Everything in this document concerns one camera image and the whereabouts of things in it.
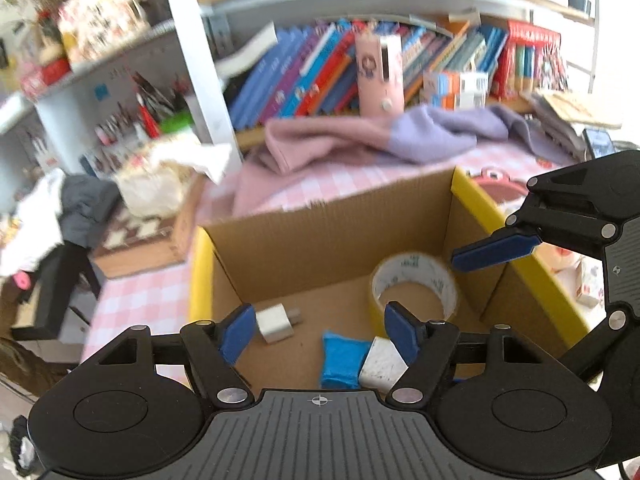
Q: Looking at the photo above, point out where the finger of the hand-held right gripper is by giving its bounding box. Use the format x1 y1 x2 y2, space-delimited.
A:
557 307 633 383
451 157 621 273

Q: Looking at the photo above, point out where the small white charger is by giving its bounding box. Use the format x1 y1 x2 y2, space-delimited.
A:
256 305 303 345

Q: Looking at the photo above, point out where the white shelf unit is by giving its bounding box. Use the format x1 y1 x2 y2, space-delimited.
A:
0 0 601 171

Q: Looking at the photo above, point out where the pink and purple cloth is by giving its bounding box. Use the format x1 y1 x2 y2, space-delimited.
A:
232 105 576 216

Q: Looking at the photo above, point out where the row of slanted colourful books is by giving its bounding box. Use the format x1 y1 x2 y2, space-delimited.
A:
227 20 508 131

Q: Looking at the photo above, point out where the orange and blue carton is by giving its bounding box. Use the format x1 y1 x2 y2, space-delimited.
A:
425 91 476 110
424 71 488 95

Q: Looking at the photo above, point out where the grey garment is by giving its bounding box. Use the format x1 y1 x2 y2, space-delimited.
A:
60 175 121 248

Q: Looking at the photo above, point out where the brown paper notebook stack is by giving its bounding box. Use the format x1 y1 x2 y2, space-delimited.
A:
530 91 623 131

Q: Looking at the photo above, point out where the smartphone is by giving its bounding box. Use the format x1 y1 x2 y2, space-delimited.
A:
582 128 617 160

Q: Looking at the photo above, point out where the pink decorative plaque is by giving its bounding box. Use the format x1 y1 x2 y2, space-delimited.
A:
57 0 151 71

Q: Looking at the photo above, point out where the red boxed book set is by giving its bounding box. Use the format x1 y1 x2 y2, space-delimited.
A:
492 21 568 101

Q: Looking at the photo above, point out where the white shirt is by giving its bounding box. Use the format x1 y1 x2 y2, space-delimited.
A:
0 167 66 276

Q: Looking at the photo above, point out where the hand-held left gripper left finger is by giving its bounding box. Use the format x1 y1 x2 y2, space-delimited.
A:
80 304 257 411

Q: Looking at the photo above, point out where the white soft packet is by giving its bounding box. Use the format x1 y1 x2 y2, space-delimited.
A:
359 337 410 392

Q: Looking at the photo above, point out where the yellow cardboard box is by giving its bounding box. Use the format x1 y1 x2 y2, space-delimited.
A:
189 166 592 392

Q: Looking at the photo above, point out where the black bench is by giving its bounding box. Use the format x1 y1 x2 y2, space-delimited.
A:
10 242 103 341

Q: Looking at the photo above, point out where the pink cylindrical holder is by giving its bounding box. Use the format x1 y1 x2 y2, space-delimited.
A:
354 34 405 117

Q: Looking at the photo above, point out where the yellow tape roll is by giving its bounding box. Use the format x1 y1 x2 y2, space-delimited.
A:
369 252 459 338

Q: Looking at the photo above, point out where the blue sponge block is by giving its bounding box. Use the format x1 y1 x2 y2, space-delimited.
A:
321 331 373 390

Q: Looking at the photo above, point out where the wooden chess box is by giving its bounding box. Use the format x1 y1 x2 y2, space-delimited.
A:
92 175 206 281

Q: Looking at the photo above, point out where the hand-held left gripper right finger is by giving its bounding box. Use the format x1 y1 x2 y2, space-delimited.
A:
384 301 558 408

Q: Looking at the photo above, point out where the cluster of pens and scissors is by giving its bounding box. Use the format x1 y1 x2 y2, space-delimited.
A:
95 72 193 146

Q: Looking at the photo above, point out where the small white box red label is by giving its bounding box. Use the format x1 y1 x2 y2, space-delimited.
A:
575 260 603 309

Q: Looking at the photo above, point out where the cream tissue box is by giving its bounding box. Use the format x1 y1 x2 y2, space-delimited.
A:
112 142 233 218

